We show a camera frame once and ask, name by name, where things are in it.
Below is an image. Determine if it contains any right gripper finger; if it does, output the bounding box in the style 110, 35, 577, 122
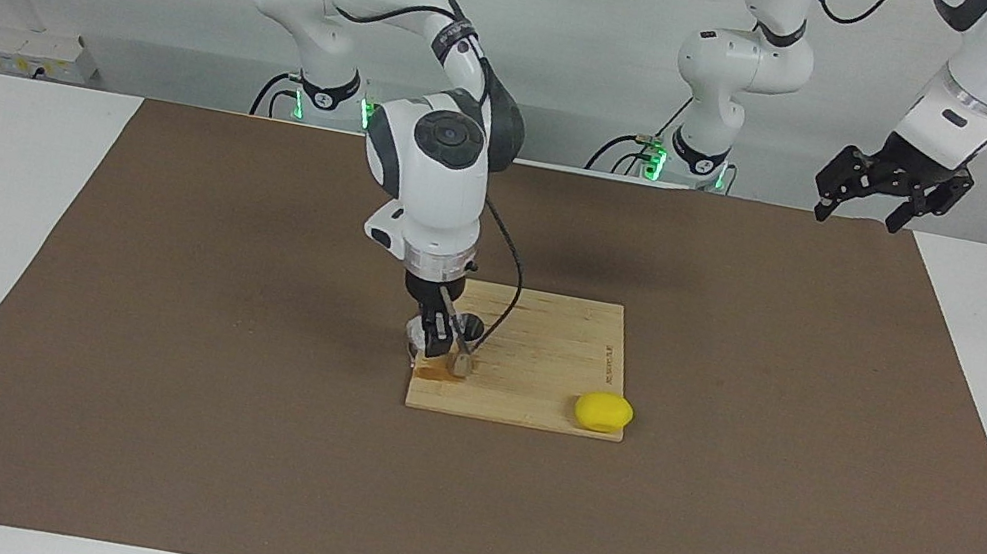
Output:
418, 292, 463, 364

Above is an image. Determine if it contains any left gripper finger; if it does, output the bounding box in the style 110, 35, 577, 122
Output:
808, 140, 884, 232
881, 155, 978, 248

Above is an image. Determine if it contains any small clear glass cup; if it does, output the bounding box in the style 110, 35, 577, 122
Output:
403, 308, 447, 362

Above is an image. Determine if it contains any metal double jigger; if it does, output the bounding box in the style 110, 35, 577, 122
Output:
442, 311, 489, 383

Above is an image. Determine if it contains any wooden cutting board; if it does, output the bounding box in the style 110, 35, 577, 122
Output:
395, 269, 648, 446

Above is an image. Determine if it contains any yellow lemon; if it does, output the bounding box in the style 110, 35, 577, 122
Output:
571, 387, 638, 439

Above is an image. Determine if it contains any brown table mat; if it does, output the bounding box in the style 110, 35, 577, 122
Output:
0, 66, 987, 554

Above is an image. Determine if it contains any black base cable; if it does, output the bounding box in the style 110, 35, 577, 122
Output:
584, 82, 693, 187
248, 66, 307, 124

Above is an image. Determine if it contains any white wall power strip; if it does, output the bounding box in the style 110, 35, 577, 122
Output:
0, 23, 105, 89

